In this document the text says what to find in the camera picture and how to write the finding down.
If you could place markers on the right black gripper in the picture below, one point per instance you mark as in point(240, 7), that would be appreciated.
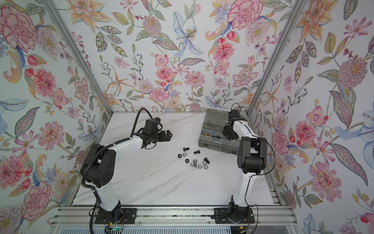
point(225, 133)

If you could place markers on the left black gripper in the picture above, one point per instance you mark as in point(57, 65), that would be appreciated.
point(163, 137)

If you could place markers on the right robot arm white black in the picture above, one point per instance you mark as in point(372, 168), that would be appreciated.
point(251, 160)

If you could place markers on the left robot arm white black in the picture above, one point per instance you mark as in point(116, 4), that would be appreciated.
point(99, 166)

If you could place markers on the grey plastic organizer box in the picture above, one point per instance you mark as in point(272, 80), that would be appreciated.
point(213, 124)

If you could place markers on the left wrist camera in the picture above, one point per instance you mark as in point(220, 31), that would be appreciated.
point(152, 126)

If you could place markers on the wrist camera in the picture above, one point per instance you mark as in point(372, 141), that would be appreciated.
point(234, 114)
point(152, 126)

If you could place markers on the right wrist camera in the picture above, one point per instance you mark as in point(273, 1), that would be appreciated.
point(234, 114)

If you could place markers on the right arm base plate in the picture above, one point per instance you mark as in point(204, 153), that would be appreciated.
point(236, 215)

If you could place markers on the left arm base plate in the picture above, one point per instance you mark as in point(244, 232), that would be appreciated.
point(121, 216)

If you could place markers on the aluminium front rail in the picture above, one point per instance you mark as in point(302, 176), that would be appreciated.
point(178, 216)

